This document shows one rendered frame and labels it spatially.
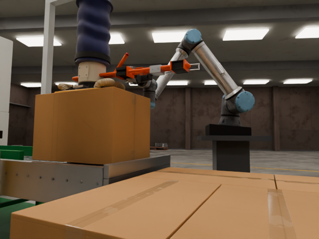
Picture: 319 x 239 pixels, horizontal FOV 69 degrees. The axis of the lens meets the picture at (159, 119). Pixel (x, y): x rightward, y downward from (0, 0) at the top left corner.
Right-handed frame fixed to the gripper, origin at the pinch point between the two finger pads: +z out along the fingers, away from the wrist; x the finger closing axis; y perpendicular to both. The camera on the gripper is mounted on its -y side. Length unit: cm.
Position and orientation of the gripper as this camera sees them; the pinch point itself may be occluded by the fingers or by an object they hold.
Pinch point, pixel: (128, 72)
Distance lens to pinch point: 143.3
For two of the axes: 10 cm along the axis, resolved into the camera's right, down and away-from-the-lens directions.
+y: -9.1, 0.3, 4.2
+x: 0.1, -10.0, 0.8
